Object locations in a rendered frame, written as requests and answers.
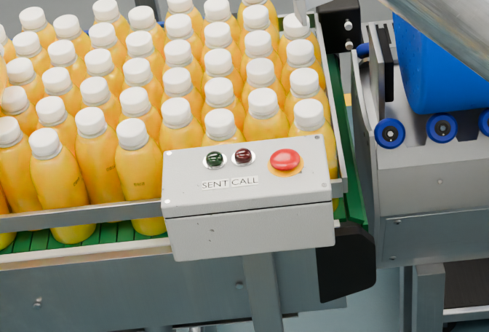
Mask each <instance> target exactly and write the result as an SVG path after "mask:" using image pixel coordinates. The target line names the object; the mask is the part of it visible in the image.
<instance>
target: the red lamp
mask: <svg viewBox="0 0 489 332"><path fill-rule="evenodd" d="M252 158H253V155H252V152H251V151H250V150H249V149H246V148H240V149H238V150H236V151H235V153H234V159H235V161H236V162H238V163H246V162H249V161H250V160H251V159H252Z"/></svg>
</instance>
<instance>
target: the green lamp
mask: <svg viewBox="0 0 489 332"><path fill-rule="evenodd" d="M205 160H206V163H207V164H208V165H209V166H213V167H214V166H218V165H220V164H222V163H223V155H222V154H221V153H220V152H219V151H211V152H210V153H208V154H207V156H206V159H205Z"/></svg>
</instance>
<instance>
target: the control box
mask: <svg viewBox="0 0 489 332"><path fill-rule="evenodd" d="M240 148H246V149H249V150H250V151H251V152H252V155H253V158H252V159H251V160H250V161H249V162H246V163H238V162H236V161H235V159H234V153H235V151H236V150H238V149H240ZM280 149H293V150H295V151H297V152H298V153H299V155H300V162H299V164H298V166H297V167H295V168H293V169H292V170H285V171H283V170H277V169H275V168H273V167H272V166H271V163H270V157H271V155H272V154H273V153H274V152H275V151H277V150H280ZM211 151H219V152H220V153H221V154H222V155H223V163H222V164H220V165H218V166H214V167H213V166H209V165H208V164H207V163H206V160H205V159H206V156H207V154H208V153H210V152H211ZM248 178H249V183H247V179H248ZM253 178H254V180H255V182H258V183H253ZM235 179H238V180H235ZM242 179H244V180H245V182H246V183H245V182H244V181H243V180H242ZM234 180H235V181H234ZM241 180H242V182H244V183H241V184H240V182H241ZM225 181H226V185H225ZM232 181H233V184H232ZM208 182H212V183H209V187H212V188H208ZM214 182H216V183H217V184H219V185H220V184H221V186H219V185H217V184H216V183H215V187H214ZM203 183H204V185H206V186H207V188H205V187H206V186H203V185H202V184H203ZM210 184H212V185H210ZM234 184H238V185H234ZM202 187H204V188H205V189H203V188H202ZM161 209H162V214H163V217H164V222H165V225H166V228H167V233H168V237H169V240H170V245H171V248H172V254H173V257H174V260H175V261H176V262H179V261H193V260H201V259H208V258H222V257H229V256H243V255H250V254H257V253H271V252H278V251H286V250H300V249H307V248H320V247H327V246H334V244H335V230H334V220H333V201H332V189H331V183H330V174H329V170H328V164H327V155H326V151H325V141H324V136H323V134H317V135H305V136H298V137H291V138H277V139H271V140H264V141H251V142H244V143H231V144H224V145H217V146H204V147H197V148H190V149H178V150H171V151H164V154H163V171H162V203H161Z"/></svg>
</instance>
